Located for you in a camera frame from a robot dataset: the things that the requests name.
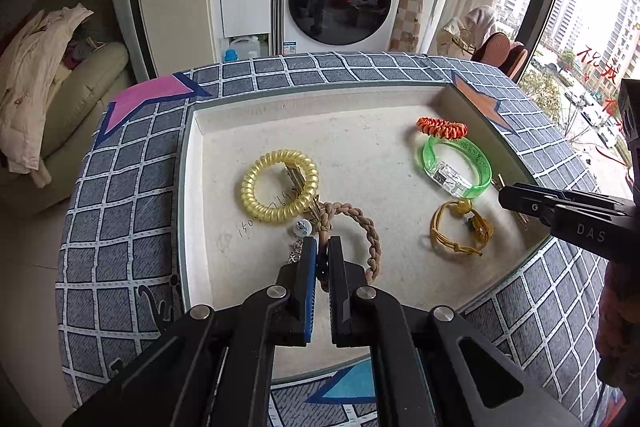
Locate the blue capped detergent jug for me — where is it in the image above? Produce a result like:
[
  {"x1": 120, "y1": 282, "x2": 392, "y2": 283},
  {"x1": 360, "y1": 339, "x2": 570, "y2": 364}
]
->
[{"x1": 223, "y1": 34, "x2": 262, "y2": 63}]

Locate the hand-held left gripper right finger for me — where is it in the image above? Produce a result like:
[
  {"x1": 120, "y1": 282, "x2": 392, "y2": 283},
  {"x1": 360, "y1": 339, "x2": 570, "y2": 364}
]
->
[{"x1": 326, "y1": 235, "x2": 587, "y2": 427}]

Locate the beige cloth on chair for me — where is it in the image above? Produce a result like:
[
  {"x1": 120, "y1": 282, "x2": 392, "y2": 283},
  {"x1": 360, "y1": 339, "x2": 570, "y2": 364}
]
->
[{"x1": 462, "y1": 5, "x2": 499, "y2": 50}]

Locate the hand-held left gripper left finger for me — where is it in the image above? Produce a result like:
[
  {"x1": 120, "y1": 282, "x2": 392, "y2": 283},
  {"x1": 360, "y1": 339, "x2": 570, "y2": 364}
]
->
[{"x1": 62, "y1": 235, "x2": 319, "y2": 427}]

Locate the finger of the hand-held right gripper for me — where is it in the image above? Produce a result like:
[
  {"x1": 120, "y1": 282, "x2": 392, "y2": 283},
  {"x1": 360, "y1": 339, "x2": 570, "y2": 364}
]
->
[{"x1": 498, "y1": 183, "x2": 640, "y2": 264}]

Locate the grey-blue jewelry tray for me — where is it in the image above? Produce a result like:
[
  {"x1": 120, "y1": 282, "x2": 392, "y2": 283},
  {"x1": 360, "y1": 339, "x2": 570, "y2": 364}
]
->
[{"x1": 180, "y1": 79, "x2": 552, "y2": 381}]

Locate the green translucent bracelet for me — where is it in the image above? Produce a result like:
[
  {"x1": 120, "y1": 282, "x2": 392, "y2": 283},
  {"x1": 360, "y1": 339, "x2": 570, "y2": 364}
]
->
[{"x1": 417, "y1": 135, "x2": 494, "y2": 199}]

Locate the person's right forearm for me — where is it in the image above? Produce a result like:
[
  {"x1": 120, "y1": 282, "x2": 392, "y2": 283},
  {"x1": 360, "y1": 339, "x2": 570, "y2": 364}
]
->
[{"x1": 595, "y1": 257, "x2": 640, "y2": 391}]

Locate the tan hair clip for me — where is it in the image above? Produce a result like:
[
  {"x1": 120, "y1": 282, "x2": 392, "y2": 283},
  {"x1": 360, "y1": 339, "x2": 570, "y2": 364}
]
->
[{"x1": 492, "y1": 174, "x2": 532, "y2": 228}]

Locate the yellow cord bead bracelet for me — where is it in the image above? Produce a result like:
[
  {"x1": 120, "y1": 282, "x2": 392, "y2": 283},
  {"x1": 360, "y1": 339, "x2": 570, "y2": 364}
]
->
[{"x1": 429, "y1": 199, "x2": 496, "y2": 257}]

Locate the tan braided bracelet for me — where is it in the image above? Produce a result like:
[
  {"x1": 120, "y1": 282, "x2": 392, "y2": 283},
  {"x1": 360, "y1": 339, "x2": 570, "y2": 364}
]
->
[{"x1": 314, "y1": 200, "x2": 382, "y2": 292}]

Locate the grey checked star tablecloth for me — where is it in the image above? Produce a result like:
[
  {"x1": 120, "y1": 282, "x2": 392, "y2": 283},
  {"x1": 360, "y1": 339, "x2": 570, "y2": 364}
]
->
[{"x1": 55, "y1": 51, "x2": 640, "y2": 427}]

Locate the green leather sofa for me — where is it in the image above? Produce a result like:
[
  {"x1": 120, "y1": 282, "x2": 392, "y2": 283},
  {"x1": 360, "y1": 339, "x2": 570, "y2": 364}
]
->
[{"x1": 0, "y1": 0, "x2": 134, "y2": 214}]

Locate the yellow spiral hair tie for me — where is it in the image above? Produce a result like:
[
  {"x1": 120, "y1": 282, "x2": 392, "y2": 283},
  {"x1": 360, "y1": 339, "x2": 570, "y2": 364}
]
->
[{"x1": 240, "y1": 149, "x2": 320, "y2": 224}]

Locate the orange spiral hair tie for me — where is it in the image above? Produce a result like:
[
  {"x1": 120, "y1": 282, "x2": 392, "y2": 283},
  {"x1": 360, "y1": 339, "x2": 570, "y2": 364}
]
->
[{"x1": 416, "y1": 116, "x2": 467, "y2": 140}]

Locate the cream padded jacket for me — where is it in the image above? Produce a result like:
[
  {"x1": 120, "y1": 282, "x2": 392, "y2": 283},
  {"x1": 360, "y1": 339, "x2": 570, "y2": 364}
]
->
[{"x1": 0, "y1": 4, "x2": 95, "y2": 188}]

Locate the red window sticker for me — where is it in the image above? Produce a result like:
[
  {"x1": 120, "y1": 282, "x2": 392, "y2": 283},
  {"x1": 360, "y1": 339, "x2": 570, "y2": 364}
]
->
[{"x1": 575, "y1": 43, "x2": 623, "y2": 120}]

